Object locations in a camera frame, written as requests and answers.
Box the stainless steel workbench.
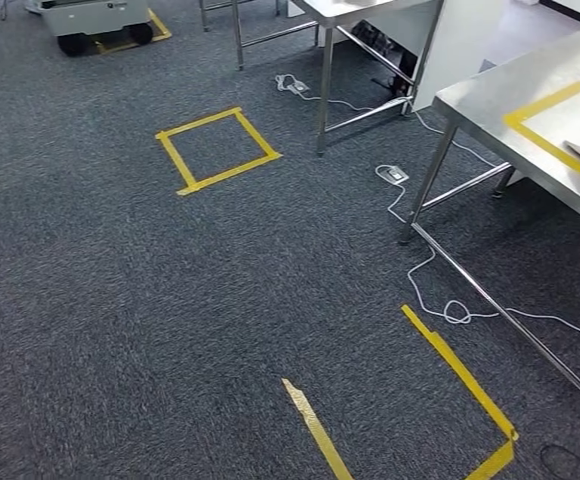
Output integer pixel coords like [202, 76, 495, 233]
[399, 29, 580, 422]

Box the yellow tape outline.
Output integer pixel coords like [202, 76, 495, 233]
[89, 7, 172, 56]
[155, 107, 282, 197]

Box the stainless steel table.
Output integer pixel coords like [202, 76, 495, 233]
[197, 0, 446, 158]

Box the yellow tape corner strip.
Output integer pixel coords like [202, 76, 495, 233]
[400, 304, 519, 480]

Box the white partition panel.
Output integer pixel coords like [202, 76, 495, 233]
[412, 0, 513, 113]

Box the yellow tape double rectangle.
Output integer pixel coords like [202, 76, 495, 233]
[502, 81, 580, 195]

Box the white wheeled cart robot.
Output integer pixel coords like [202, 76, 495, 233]
[24, 0, 153, 58]

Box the white cable with power adapter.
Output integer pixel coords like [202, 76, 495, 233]
[275, 72, 498, 168]

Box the long white floor cable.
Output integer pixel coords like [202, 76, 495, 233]
[375, 164, 580, 346]

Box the black floor cable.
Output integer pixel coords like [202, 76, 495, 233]
[540, 442, 580, 480]

